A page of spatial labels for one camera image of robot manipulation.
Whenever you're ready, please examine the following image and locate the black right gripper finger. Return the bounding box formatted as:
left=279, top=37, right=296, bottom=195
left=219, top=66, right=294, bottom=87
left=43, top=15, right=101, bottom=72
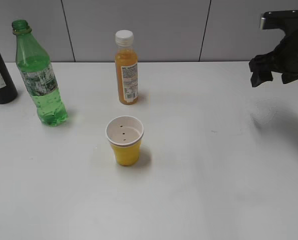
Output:
left=249, top=51, right=279, bottom=88
left=281, top=69, right=298, bottom=84

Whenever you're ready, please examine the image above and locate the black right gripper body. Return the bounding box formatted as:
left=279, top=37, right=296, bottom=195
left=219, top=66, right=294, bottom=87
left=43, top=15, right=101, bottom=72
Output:
left=260, top=10, right=298, bottom=74

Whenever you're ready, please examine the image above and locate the yellow paper cup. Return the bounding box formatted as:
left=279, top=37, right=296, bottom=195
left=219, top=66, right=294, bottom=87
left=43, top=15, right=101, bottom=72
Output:
left=105, top=115, right=144, bottom=167

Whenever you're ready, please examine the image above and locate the green sprite bottle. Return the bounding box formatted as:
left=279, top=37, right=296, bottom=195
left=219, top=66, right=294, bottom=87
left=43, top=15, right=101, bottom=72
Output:
left=12, top=19, right=68, bottom=127

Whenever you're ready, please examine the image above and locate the orange juice bottle white cap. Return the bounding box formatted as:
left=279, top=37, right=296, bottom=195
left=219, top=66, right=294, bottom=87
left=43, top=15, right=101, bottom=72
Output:
left=114, top=30, right=139, bottom=105

